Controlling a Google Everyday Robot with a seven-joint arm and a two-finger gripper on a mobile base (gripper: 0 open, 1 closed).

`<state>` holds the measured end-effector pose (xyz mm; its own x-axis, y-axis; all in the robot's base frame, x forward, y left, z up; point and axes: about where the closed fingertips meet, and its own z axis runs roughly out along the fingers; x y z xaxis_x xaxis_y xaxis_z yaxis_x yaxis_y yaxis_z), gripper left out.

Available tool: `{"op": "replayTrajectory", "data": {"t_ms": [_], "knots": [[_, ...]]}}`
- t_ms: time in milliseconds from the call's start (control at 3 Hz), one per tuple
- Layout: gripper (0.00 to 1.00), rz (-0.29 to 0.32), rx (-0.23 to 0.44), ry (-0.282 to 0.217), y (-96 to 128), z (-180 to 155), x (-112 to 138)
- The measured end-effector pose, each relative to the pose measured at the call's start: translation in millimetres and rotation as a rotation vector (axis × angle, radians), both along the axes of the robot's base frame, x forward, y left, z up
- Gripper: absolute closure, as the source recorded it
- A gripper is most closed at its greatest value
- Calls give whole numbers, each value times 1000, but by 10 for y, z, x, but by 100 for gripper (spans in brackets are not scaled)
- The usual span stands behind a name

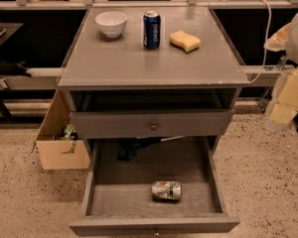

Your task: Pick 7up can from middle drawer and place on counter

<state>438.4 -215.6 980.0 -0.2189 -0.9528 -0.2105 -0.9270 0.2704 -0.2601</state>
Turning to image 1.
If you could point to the white bowl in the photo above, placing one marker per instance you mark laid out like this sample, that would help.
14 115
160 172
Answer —
111 23

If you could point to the green item in box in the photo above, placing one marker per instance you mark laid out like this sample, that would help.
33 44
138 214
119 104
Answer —
69 133

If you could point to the blue pepsi can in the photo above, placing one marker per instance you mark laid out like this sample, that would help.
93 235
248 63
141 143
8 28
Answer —
152 25

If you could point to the grey drawer cabinet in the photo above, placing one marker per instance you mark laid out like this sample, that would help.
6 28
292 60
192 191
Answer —
120 75

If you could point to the closed grey upper drawer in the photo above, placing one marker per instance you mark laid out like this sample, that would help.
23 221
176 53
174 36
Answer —
150 124

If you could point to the yellow sponge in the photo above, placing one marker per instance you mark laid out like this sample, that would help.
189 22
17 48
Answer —
184 41

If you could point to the open grey lower drawer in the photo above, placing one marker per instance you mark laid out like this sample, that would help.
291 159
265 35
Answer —
118 198

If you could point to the cardboard box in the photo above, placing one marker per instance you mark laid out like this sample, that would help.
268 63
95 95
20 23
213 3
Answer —
55 151

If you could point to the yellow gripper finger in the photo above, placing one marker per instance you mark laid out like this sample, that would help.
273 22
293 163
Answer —
283 107

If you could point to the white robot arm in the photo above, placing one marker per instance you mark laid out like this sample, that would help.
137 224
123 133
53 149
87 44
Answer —
285 39

